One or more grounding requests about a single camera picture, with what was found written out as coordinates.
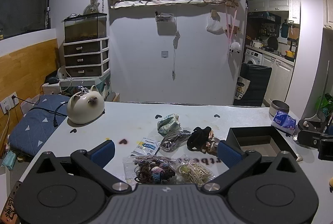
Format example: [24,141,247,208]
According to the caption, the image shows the vase of dried flowers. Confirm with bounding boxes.
[83,0,103,15]

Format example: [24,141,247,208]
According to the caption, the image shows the clear bag of crochet pieces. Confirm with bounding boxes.
[122,155,177,185]

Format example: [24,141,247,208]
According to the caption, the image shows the green plant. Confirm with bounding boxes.
[315,93,333,120]

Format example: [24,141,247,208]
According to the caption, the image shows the round metal tin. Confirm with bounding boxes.
[269,100,290,117]

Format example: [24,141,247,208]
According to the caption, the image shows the white kitchen wall cabinets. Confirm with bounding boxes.
[246,0,301,25]

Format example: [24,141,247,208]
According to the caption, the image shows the white washing machine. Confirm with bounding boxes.
[245,48,263,66]

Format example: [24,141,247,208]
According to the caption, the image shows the black fluffy scrunchie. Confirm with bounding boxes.
[186,126,212,150]

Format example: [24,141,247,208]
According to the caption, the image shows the white hanging bag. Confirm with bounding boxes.
[206,16,224,34]

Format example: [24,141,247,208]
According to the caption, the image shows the black box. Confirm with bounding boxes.
[225,126,300,160]

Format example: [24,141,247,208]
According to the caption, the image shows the cartoon printed tote bag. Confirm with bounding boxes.
[234,76,251,101]

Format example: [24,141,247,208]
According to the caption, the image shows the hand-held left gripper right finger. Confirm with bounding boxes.
[201,140,299,194]

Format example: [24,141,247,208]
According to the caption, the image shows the blue and white tissue pack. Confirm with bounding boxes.
[271,111,299,136]

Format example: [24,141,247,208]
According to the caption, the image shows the clear bag of beige hair ties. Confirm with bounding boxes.
[175,155,216,185]

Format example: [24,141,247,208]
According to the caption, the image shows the beige satin scrunchie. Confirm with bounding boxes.
[201,130,220,153]

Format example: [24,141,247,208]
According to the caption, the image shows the black power cable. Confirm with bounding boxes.
[10,83,68,128]

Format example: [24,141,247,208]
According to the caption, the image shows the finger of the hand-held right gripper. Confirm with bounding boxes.
[297,120,323,148]

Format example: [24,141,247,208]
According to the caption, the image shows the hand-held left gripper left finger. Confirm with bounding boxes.
[35,140,132,194]

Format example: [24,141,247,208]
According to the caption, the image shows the blue patterned mattress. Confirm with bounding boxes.
[8,94,71,157]

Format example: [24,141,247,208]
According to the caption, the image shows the white wall power outlet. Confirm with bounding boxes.
[0,92,20,113]

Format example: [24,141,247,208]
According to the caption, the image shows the clear bag of dark hair ties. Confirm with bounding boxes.
[159,130,192,153]

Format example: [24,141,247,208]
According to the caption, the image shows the white plastic drawer unit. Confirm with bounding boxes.
[63,37,110,78]

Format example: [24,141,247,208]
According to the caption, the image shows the glass fish tank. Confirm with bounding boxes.
[62,13,108,43]

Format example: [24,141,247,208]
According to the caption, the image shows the wooden printed sign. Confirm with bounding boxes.
[0,182,20,224]

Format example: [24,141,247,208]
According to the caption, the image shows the small blue and white packet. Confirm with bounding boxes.
[130,137,160,156]

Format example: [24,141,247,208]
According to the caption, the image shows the grey satin scrunchie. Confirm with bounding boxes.
[208,141,221,154]

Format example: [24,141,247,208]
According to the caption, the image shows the clear wall holder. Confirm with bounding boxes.
[155,13,174,32]

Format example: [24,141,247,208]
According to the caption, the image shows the hanging grey cord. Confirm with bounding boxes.
[172,30,181,81]

